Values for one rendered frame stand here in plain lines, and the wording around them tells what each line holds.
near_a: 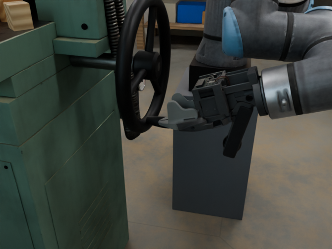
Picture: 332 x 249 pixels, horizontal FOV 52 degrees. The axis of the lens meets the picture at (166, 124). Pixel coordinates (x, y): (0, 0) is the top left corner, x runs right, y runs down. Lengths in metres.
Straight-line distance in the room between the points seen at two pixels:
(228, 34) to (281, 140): 1.49
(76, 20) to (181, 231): 0.99
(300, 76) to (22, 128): 0.49
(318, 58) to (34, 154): 0.55
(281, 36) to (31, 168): 0.53
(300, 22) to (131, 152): 1.38
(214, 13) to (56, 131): 0.69
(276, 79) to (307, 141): 1.56
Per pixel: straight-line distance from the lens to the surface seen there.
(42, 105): 0.72
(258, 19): 0.66
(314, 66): 0.59
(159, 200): 1.57
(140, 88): 1.04
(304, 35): 0.66
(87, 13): 0.70
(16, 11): 0.68
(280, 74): 0.59
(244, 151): 1.30
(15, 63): 0.65
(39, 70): 0.70
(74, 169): 0.87
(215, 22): 1.21
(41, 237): 0.83
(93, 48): 0.69
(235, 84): 0.61
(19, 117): 0.67
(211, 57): 1.22
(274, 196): 1.67
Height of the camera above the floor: 1.05
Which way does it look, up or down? 29 degrees down
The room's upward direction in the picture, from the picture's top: straight up
